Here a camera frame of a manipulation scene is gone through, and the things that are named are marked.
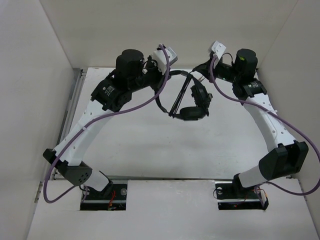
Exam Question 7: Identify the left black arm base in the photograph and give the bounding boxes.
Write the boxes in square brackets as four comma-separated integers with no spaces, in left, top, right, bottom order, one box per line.
[80,181,128,211]

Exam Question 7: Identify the purple cable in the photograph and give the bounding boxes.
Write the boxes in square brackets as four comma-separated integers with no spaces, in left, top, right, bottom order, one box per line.
[42,44,171,203]
[208,55,320,196]

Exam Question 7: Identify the black headphones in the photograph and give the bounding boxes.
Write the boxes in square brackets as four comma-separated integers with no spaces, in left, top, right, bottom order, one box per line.
[155,70,213,122]

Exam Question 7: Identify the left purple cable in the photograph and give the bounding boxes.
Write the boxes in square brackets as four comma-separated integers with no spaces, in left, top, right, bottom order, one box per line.
[42,44,171,203]

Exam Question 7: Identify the aluminium table edge rail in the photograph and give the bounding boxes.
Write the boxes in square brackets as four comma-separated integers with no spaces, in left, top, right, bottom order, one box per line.
[48,67,87,181]

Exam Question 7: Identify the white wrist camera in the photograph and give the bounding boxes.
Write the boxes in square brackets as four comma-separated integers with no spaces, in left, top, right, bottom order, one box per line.
[151,47,178,76]
[208,40,226,60]

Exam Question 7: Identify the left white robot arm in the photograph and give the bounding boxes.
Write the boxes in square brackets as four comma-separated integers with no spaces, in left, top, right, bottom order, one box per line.
[43,44,178,199]

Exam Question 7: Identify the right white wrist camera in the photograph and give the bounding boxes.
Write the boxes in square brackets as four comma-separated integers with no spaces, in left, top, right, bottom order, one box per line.
[208,40,226,60]

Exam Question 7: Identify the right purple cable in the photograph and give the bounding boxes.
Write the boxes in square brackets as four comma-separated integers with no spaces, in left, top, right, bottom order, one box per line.
[208,55,320,196]

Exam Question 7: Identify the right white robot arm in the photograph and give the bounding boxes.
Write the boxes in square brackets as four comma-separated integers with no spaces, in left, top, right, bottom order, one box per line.
[194,48,309,197]

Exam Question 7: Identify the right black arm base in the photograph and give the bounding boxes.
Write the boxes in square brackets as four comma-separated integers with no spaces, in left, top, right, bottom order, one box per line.
[212,181,269,211]

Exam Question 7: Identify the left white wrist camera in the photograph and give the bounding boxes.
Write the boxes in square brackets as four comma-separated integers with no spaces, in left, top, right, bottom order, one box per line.
[151,47,178,76]

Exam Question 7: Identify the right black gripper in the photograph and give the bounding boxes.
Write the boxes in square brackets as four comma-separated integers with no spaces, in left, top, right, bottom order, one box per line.
[195,56,242,84]

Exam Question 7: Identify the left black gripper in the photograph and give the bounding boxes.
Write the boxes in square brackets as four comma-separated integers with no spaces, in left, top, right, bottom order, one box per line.
[129,54,172,93]

